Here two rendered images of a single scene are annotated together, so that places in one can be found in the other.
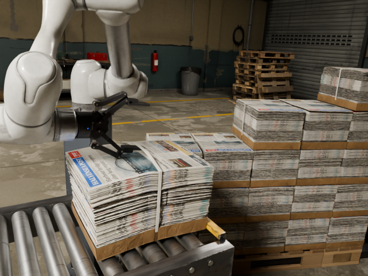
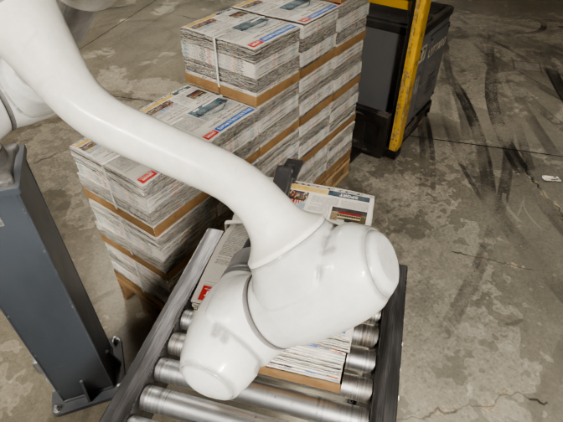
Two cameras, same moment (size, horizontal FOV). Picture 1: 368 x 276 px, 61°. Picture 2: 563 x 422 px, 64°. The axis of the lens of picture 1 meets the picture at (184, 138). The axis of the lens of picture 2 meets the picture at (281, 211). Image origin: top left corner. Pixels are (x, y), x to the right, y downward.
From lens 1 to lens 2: 0.81 m
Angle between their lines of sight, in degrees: 44
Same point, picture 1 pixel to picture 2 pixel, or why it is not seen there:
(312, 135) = (308, 56)
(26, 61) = (383, 267)
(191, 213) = not seen: hidden behind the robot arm
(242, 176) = (251, 147)
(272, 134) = (272, 76)
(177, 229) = not seen: hidden behind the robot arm
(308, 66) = not seen: outside the picture
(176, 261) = (393, 325)
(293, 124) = (289, 50)
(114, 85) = (39, 104)
